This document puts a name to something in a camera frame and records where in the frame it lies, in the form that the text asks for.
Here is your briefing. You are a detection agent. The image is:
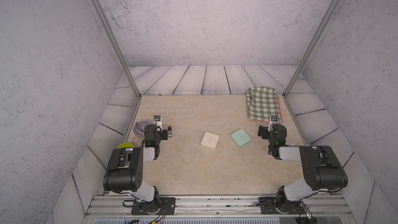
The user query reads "purple bowl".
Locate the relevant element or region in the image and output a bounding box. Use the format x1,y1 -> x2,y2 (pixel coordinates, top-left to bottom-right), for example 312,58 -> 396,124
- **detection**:
133,120 -> 151,137

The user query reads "right aluminium frame post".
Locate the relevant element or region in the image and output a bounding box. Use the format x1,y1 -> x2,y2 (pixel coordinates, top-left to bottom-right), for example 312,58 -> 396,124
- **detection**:
283,0 -> 342,99

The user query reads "left aluminium frame post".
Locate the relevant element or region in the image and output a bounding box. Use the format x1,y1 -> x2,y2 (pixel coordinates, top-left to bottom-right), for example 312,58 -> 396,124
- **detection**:
89,0 -> 141,98

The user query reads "front aluminium rail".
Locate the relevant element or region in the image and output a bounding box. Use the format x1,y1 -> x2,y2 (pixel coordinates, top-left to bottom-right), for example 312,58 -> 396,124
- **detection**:
85,194 -> 356,224

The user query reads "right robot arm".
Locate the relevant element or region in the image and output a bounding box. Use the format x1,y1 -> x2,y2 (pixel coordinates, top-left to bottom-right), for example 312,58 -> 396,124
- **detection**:
258,124 -> 348,214

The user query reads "cream jewelry box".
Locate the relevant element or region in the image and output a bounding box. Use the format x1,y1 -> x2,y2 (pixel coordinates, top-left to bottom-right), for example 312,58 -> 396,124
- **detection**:
201,132 -> 220,150

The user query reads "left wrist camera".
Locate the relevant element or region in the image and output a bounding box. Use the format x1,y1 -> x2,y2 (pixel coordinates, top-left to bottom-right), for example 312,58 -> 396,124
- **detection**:
153,115 -> 163,131

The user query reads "aluminium frame post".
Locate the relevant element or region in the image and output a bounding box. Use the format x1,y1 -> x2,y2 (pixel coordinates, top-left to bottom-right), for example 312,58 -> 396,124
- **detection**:
89,0 -> 141,98
283,0 -> 342,99

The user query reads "mint green jewelry box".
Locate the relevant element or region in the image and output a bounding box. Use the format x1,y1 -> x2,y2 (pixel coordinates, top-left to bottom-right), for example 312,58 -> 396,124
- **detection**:
230,129 -> 252,148

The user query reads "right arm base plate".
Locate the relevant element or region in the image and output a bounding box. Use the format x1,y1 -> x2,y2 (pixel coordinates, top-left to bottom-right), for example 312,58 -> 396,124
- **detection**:
255,197 -> 305,215

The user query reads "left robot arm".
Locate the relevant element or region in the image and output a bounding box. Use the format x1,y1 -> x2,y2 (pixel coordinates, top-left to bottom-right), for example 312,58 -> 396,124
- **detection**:
103,124 -> 173,205

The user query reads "lime green bowl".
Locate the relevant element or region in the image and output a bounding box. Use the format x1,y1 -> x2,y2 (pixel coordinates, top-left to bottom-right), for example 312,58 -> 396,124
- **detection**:
117,143 -> 134,149

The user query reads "green checkered cloth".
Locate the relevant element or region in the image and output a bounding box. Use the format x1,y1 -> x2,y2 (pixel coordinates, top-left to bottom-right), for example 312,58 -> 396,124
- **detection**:
246,87 -> 282,123

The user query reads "pink board under cloth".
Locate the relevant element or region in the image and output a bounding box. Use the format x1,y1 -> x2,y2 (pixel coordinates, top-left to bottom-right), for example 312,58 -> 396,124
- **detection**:
247,95 -> 282,123

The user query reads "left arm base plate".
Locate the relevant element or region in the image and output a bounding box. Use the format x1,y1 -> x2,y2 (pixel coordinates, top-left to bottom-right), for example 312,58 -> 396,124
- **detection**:
131,197 -> 176,215

